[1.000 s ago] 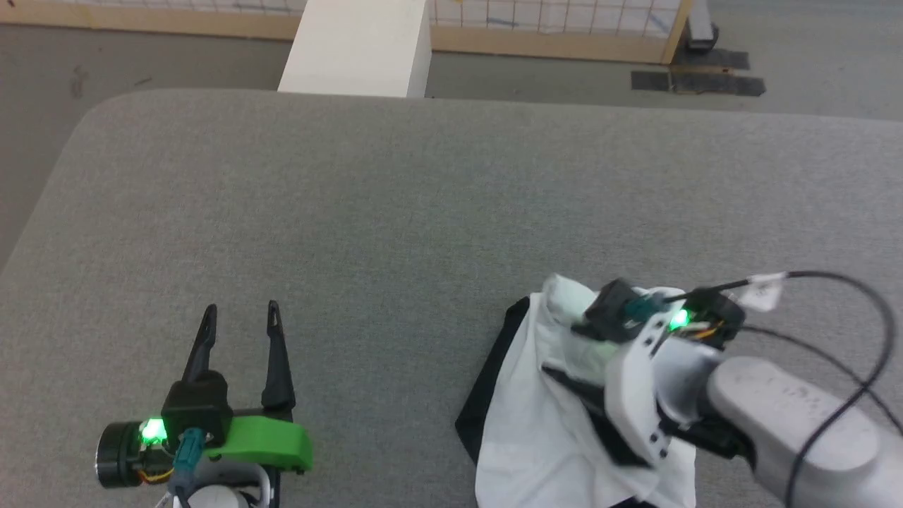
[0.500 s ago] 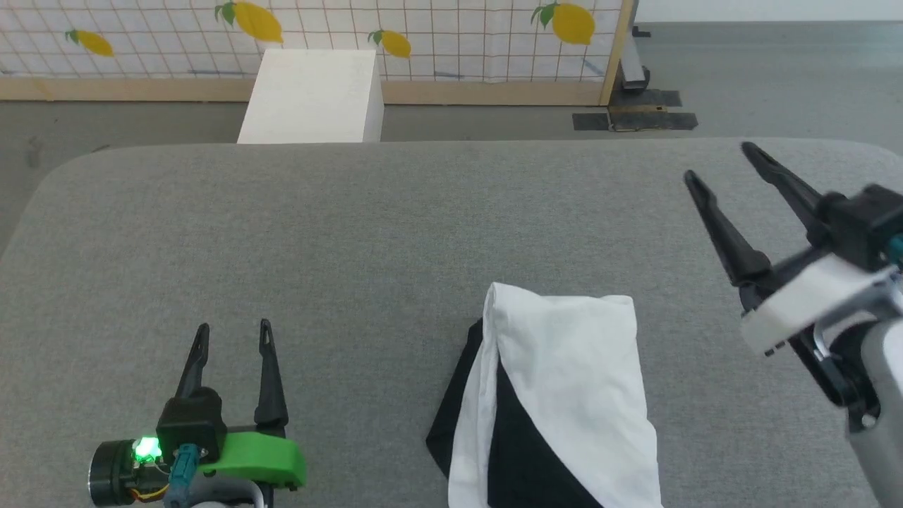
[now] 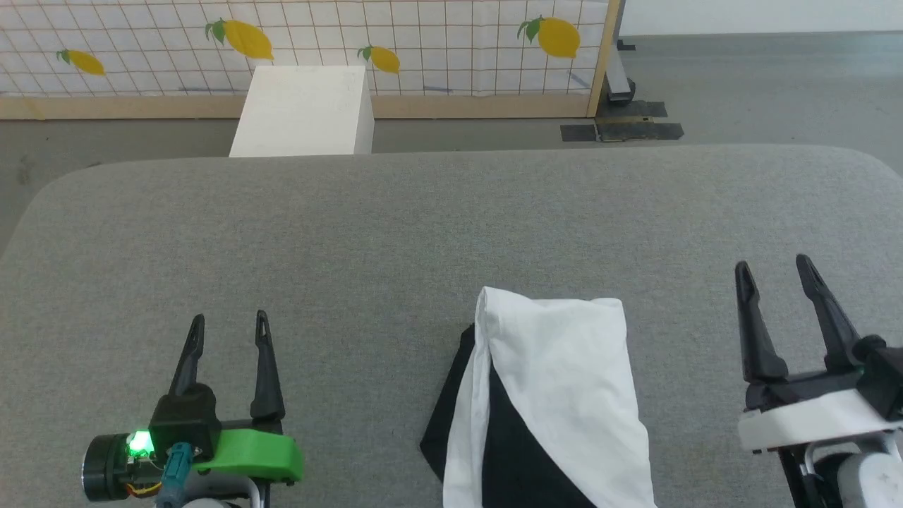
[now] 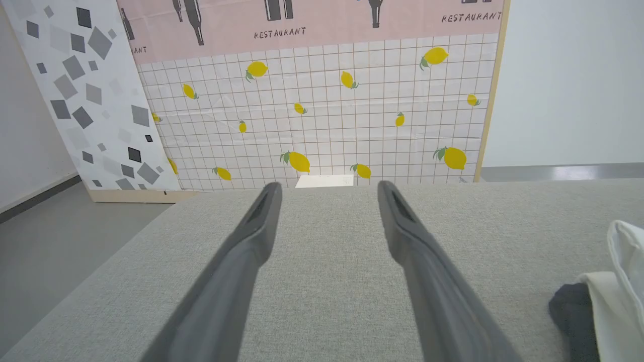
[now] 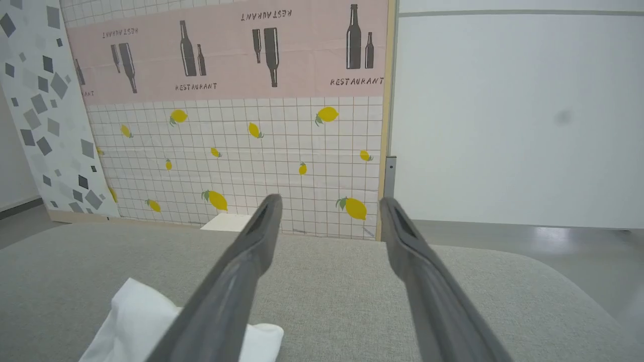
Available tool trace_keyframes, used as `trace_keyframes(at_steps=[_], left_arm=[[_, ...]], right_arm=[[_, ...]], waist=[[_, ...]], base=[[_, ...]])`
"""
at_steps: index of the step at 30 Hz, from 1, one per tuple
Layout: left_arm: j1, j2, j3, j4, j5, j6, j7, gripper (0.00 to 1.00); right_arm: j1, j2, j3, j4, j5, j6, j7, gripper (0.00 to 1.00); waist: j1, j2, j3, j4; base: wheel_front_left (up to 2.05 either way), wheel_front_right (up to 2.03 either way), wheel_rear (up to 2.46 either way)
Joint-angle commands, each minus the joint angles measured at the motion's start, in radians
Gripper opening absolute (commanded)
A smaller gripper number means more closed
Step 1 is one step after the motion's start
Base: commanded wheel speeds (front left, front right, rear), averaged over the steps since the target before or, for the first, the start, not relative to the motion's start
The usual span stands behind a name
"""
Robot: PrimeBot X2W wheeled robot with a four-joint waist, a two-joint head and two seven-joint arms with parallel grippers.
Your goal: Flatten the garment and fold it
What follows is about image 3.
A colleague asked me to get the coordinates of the black floor plate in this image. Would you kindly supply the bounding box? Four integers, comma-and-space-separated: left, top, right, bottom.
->
560, 100, 685, 143

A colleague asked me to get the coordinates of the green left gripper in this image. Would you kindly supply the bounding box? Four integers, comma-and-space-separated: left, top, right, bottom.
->
81, 309, 304, 504

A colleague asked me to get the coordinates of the grey metal screen foot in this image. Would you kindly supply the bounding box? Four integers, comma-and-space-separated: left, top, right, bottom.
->
605, 39, 636, 107

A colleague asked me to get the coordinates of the wooden screen frame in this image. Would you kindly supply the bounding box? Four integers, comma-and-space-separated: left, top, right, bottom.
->
0, 0, 622, 121

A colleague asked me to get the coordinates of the white box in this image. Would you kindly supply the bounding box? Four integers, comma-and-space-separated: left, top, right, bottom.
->
229, 66, 375, 157

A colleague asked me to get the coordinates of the lemon print grid cloth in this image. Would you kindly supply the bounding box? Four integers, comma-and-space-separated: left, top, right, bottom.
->
0, 0, 609, 97

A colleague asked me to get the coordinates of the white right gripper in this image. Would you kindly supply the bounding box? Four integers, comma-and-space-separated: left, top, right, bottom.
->
734, 254, 903, 454

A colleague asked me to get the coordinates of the grey fabric sofa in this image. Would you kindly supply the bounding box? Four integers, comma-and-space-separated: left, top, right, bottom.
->
0, 145, 903, 508

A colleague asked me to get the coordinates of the black and white garment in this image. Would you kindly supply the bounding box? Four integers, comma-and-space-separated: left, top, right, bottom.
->
420, 286, 658, 508

